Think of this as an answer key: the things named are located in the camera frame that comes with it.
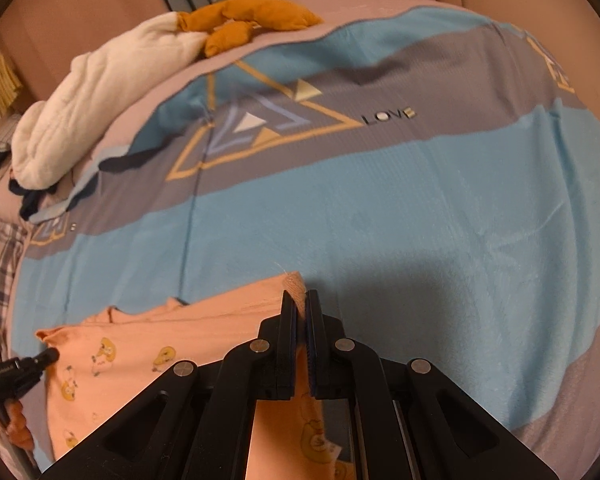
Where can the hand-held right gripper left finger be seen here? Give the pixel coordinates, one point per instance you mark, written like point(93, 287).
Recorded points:
point(289, 325)

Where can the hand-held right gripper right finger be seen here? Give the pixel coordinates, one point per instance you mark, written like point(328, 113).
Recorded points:
point(312, 325)

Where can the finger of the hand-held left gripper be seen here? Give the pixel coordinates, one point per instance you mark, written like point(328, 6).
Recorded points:
point(35, 364)

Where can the pink duck print garment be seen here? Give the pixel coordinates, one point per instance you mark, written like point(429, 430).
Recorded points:
point(130, 360)

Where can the person's left hand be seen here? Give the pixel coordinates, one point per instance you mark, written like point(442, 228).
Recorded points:
point(19, 425)

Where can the blue grey patterned duvet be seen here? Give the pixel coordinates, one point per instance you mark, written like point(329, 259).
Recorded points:
point(380, 200)

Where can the dark navy cloth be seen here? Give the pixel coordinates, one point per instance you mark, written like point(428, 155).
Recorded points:
point(35, 200)

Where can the white fluffy blanket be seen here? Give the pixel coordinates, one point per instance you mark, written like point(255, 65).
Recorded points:
point(90, 110)

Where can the yellow tasselled cloth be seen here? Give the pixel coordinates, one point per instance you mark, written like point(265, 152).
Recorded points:
point(0, 80)

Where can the orange cloth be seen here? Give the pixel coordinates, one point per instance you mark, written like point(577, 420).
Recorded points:
point(250, 17)

